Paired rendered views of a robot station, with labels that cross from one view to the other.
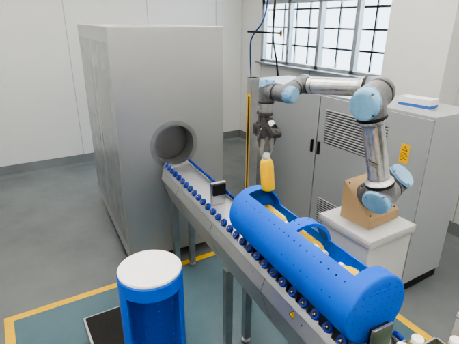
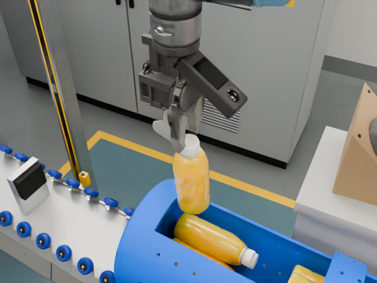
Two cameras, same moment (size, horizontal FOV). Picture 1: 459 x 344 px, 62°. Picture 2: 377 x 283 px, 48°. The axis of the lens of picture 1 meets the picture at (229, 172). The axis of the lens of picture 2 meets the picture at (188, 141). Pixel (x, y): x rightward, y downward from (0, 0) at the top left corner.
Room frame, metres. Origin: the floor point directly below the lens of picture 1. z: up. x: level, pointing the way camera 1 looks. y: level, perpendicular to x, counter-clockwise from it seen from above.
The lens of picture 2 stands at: (1.28, 0.12, 1.95)
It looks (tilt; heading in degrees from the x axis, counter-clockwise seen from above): 43 degrees down; 328
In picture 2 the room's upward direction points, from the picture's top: straight up
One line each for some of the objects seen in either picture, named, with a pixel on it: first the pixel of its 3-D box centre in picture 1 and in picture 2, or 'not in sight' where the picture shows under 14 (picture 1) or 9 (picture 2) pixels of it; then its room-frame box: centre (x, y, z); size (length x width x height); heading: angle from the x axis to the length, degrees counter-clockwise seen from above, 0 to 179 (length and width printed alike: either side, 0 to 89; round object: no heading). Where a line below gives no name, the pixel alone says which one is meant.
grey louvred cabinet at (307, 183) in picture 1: (332, 164); (150, 14); (3.54, -1.02, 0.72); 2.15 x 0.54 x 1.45; 31
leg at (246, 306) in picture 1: (246, 303); not in sight; (2.01, -0.12, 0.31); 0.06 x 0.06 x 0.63; 27
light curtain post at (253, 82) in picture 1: (249, 196); (75, 142); (2.52, -0.15, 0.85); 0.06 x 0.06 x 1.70; 27
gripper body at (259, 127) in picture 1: (263, 124); (173, 70); (1.78, -0.16, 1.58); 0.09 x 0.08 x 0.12; 27
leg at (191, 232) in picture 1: (191, 233); not in sight; (2.88, 0.33, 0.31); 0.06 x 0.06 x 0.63; 27
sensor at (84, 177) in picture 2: not in sight; (78, 184); (2.24, -0.07, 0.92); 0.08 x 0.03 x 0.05; 117
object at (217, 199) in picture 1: (218, 193); (31, 187); (2.23, 0.07, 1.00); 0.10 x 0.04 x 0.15; 117
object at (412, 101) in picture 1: (418, 102); not in sight; (2.84, -1.41, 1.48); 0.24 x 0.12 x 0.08; 39
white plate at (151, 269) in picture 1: (149, 267); not in sight; (1.39, 0.35, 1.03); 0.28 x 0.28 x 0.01
